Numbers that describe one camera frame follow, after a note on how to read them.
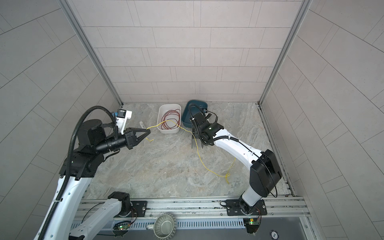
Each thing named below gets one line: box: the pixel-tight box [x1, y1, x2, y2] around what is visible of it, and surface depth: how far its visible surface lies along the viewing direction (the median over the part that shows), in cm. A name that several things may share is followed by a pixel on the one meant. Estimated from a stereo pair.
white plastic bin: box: [157, 104, 182, 134], surface depth 110 cm
